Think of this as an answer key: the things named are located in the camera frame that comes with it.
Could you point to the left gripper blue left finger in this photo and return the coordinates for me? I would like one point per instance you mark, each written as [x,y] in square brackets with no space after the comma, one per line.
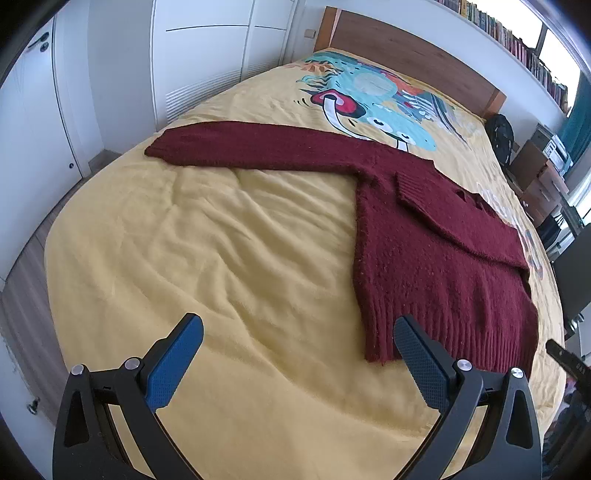
[87,444]

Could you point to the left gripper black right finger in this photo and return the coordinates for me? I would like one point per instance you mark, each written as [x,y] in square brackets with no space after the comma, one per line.
[507,445]

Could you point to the dark red knit sweater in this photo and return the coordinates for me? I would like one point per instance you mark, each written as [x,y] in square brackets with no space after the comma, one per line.
[425,246]

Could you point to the dark office chair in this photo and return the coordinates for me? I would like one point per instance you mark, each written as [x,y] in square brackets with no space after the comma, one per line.
[572,274]

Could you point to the wooden drawer cabinet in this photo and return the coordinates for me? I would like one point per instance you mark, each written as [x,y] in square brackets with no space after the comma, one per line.
[542,189]

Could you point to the stack of boxes on cabinet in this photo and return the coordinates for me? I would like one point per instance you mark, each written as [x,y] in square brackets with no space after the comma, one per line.
[552,148]

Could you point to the teal curtain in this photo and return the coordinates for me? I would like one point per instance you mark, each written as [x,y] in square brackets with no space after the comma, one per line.
[575,133]

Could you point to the black backpack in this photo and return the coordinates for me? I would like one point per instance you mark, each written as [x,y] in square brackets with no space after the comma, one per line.
[501,137]

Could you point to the bookshelf with books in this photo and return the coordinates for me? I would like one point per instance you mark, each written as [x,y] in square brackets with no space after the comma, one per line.
[514,25]

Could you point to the white wardrobe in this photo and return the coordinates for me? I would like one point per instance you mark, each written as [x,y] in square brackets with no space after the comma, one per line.
[152,61]

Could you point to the wooden headboard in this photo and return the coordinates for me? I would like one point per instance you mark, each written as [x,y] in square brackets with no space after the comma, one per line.
[410,55]

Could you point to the white door with handle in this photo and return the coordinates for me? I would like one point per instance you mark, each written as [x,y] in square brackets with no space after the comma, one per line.
[37,167]

